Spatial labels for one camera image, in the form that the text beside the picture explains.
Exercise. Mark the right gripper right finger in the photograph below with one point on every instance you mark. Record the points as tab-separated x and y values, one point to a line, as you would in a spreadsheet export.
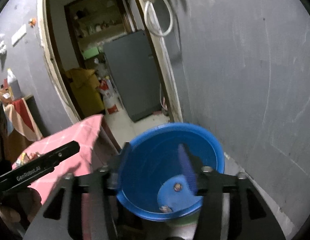
232	206

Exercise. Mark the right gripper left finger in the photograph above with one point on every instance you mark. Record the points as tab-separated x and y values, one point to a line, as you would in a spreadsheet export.
79	207

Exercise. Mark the person's left hand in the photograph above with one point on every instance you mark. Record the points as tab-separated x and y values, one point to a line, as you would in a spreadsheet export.
27	202

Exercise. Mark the red beige striped cloth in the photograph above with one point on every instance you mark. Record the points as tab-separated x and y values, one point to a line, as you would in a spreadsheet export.
19	119

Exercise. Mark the pink checked tablecloth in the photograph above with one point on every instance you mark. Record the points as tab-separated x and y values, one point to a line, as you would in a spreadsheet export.
61	215

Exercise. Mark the large oil jug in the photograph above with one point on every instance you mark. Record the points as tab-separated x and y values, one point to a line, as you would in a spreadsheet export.
14	84

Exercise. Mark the blue plastic bucket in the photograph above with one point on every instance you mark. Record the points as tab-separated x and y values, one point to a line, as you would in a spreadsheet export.
151	182

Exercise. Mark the yellow bag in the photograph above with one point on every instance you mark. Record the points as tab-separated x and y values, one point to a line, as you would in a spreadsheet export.
85	87

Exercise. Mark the grey washing machine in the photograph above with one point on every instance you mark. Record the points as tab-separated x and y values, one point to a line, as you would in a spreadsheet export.
135	75

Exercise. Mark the white wall switch panel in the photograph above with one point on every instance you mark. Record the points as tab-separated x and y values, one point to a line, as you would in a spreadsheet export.
19	34

